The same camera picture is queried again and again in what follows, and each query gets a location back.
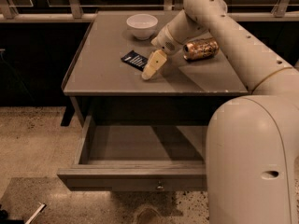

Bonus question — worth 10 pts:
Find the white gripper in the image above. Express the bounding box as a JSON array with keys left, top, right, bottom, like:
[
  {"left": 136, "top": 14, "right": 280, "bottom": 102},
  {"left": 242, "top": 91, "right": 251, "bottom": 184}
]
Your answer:
[{"left": 141, "top": 25, "right": 182, "bottom": 80}]

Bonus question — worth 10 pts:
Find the dark blue rxbar wrapper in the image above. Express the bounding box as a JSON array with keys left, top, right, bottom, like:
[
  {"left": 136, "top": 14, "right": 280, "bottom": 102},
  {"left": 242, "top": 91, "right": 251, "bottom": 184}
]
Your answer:
[{"left": 121, "top": 50, "right": 148, "bottom": 71}]

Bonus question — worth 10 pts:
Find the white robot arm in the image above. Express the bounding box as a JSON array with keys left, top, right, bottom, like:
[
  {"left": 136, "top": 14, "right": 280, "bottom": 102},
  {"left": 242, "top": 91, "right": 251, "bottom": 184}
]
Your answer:
[{"left": 142, "top": 0, "right": 299, "bottom": 224}]

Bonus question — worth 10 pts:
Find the open grey top drawer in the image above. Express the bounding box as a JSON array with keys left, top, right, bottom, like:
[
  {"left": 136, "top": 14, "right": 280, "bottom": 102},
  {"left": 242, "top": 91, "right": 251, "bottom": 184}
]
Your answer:
[{"left": 57, "top": 116, "right": 206, "bottom": 191}]

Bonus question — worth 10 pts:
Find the small metal drawer knob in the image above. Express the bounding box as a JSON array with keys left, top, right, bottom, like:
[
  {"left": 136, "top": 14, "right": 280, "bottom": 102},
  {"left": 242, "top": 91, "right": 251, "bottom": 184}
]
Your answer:
[{"left": 156, "top": 181, "right": 164, "bottom": 191}]

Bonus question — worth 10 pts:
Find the white ceramic bowl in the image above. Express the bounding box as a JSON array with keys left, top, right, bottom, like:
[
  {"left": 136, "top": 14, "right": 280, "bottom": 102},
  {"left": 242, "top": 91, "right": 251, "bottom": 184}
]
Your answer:
[{"left": 126, "top": 14, "right": 158, "bottom": 40}]

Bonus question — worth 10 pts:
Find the golden soda can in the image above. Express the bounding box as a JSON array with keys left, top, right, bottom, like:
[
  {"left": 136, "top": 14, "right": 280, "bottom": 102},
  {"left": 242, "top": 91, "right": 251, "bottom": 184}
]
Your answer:
[{"left": 182, "top": 37, "right": 219, "bottom": 61}]

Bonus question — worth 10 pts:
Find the grey wooden cabinet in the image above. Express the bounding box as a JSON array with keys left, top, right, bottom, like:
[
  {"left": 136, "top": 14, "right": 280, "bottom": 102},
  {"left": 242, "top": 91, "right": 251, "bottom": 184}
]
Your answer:
[{"left": 63, "top": 11, "right": 248, "bottom": 124}]

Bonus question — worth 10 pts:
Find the metal window railing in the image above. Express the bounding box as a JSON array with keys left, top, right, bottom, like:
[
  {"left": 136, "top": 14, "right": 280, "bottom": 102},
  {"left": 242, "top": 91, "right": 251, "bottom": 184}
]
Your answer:
[{"left": 1, "top": 0, "right": 299, "bottom": 21}]

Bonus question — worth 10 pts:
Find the white strip on floor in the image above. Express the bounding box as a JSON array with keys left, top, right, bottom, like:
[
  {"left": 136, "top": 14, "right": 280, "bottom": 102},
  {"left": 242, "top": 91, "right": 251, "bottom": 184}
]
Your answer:
[{"left": 24, "top": 203, "right": 47, "bottom": 224}]

